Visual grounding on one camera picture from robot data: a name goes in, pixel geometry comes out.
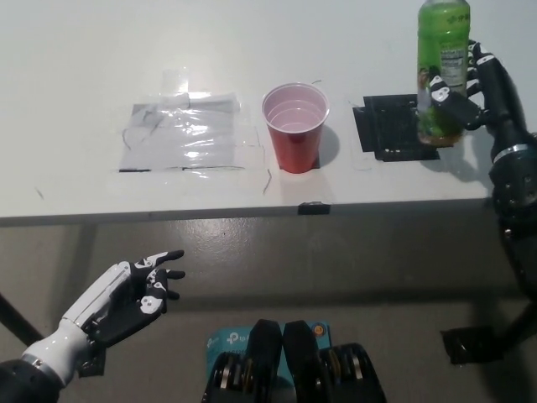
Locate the black table leg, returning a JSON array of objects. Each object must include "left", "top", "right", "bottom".
[
  {"left": 0, "top": 291, "right": 44, "bottom": 344},
  {"left": 503, "top": 301, "right": 537, "bottom": 350}
]

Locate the red plastic cup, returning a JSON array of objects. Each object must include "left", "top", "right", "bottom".
[{"left": 261, "top": 82, "right": 331, "bottom": 173}]

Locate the black right hand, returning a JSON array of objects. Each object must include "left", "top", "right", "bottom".
[{"left": 429, "top": 39, "right": 537, "bottom": 164}]

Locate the green plastic bottle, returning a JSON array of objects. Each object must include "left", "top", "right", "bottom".
[{"left": 416, "top": 0, "right": 471, "bottom": 147}]

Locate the white and black left hand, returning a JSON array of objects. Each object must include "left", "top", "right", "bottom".
[{"left": 21, "top": 249, "right": 186, "bottom": 386}]

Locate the clear plastic sheet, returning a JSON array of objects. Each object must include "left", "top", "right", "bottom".
[{"left": 118, "top": 92, "right": 261, "bottom": 173}]

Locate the black tape square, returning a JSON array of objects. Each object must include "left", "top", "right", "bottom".
[{"left": 352, "top": 94, "right": 441, "bottom": 162}]

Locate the teal cardboard box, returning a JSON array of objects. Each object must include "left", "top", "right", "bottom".
[{"left": 205, "top": 322, "right": 336, "bottom": 390}]

